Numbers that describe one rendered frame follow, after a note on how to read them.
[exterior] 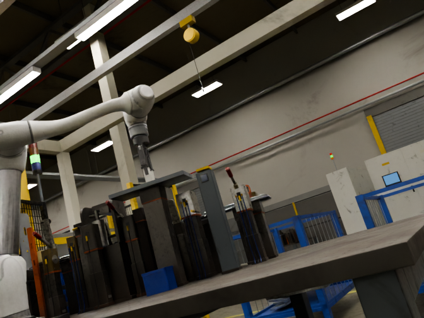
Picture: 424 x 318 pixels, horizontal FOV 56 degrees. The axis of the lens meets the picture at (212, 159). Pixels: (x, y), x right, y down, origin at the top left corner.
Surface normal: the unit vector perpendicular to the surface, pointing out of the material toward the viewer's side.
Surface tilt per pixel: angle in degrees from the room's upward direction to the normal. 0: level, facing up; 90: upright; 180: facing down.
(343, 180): 90
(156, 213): 90
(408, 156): 90
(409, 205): 90
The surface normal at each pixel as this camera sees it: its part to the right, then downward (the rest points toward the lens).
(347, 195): -0.57, -0.06
